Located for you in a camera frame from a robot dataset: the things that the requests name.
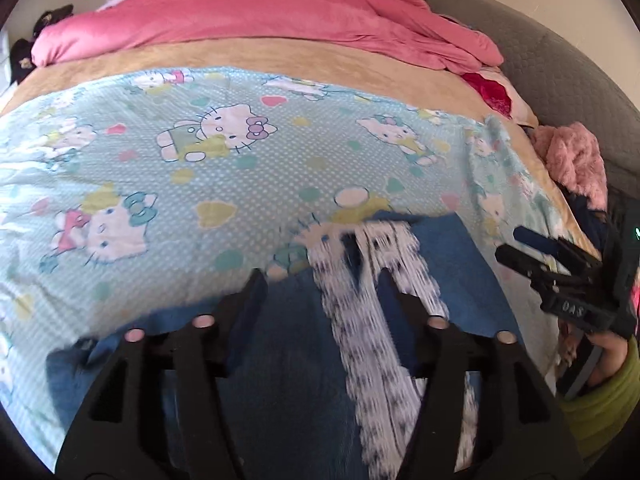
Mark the red floral pillow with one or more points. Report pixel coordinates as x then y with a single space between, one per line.
492 92

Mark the blue denim pants lace trim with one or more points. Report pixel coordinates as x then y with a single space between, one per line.
280 360

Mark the person's right hand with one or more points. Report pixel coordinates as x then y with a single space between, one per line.
607 356

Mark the cartoon cat printed blanket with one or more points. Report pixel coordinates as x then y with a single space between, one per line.
175 170

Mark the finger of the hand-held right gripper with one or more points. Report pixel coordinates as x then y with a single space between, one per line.
525 260
540 240

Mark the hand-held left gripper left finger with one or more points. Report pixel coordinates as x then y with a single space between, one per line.
247 300

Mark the pink duvet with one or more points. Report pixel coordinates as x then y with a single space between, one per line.
250 15

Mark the grey quilted headboard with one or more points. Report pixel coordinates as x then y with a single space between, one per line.
550 60

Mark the person's right forearm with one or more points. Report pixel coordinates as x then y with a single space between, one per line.
610 410

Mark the pink fluffy cloth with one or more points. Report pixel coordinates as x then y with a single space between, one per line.
575 160

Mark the black bag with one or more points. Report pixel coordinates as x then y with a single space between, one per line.
22 60

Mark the dark cloth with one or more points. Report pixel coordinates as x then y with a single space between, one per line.
585 215

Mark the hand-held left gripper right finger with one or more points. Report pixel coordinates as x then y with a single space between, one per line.
397 305

